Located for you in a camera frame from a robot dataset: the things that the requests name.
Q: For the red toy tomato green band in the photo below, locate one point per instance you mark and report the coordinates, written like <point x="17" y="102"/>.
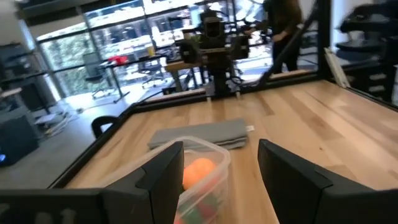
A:
<point x="210" y="203"/>

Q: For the green toy bell pepper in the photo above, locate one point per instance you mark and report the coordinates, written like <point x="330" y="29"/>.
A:
<point x="191" y="214"/>

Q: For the white leaning board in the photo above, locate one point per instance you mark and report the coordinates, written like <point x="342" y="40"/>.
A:
<point x="337" y="70"/>

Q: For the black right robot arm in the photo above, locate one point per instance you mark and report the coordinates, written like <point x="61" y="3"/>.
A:
<point x="222" y="77"/>

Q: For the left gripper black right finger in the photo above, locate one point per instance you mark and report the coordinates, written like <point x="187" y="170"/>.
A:
<point x="295" y="186"/>

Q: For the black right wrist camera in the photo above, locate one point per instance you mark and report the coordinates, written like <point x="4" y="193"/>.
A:
<point x="214" y="31"/>

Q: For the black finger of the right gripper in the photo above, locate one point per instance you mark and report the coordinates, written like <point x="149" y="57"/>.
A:
<point x="240" y="46"/>
<point x="190" y="52"/>

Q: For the clear plastic tupperware container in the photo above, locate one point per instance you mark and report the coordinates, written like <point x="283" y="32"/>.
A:
<point x="219" y="155"/>

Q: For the person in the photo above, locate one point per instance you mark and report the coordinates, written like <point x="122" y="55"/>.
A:
<point x="284" y="25"/>

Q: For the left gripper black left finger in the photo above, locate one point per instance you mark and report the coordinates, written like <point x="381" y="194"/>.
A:
<point x="155" y="193"/>

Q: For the red desk item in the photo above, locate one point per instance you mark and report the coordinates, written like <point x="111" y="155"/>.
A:
<point x="118" y="59"/>

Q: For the grey office chair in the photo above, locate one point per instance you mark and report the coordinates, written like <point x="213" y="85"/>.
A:
<point x="93" y="65"/>

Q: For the folded grey cloth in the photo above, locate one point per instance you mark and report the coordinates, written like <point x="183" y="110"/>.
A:
<point x="199" y="133"/>

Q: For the orange toy fruit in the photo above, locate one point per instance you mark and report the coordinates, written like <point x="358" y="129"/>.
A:
<point x="199" y="171"/>

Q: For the black computer box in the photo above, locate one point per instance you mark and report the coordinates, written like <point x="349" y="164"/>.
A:
<point x="18" y="140"/>

